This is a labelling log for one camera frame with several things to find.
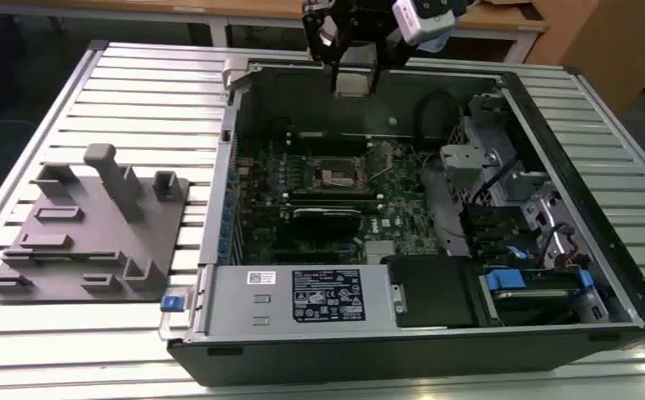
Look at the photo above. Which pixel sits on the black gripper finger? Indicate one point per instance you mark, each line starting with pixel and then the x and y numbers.
pixel 391 50
pixel 313 41

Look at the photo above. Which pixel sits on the silver CPU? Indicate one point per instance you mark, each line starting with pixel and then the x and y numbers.
pixel 353 85

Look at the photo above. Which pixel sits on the CPU socket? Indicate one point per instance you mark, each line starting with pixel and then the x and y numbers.
pixel 334 171

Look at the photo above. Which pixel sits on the silver metal drive cage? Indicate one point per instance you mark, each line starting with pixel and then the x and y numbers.
pixel 468 160

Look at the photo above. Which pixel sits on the green motherboard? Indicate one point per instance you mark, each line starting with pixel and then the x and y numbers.
pixel 406 208

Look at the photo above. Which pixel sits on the wooden cabinet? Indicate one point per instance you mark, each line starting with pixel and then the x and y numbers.
pixel 622 50

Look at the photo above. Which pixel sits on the black graphics card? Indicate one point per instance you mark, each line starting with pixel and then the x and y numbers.
pixel 327 221

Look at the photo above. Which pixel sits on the black plastic disk bay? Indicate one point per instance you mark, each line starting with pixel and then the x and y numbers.
pixel 492 227

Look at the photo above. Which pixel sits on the silver chipset heatsink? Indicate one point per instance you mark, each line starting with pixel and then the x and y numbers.
pixel 381 247

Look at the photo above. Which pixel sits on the hard disk in blue carrier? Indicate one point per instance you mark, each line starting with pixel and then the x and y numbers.
pixel 502 278

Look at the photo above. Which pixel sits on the black plastic fan shroud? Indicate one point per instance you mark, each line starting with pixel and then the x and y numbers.
pixel 434 291

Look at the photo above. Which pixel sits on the grey parts rack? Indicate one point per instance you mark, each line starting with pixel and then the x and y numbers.
pixel 95 250

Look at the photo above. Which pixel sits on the silver power supply unit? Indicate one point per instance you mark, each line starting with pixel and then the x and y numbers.
pixel 234 308

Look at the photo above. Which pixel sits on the blue case latch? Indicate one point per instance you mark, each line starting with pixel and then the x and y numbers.
pixel 172 303

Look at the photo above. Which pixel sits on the black open PC case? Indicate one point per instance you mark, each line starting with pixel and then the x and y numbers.
pixel 355 362

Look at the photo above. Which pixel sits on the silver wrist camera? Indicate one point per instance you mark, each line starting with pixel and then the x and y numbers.
pixel 425 16

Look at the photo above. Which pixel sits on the wooden desk white frame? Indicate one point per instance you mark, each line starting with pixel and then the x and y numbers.
pixel 500 18
pixel 134 4

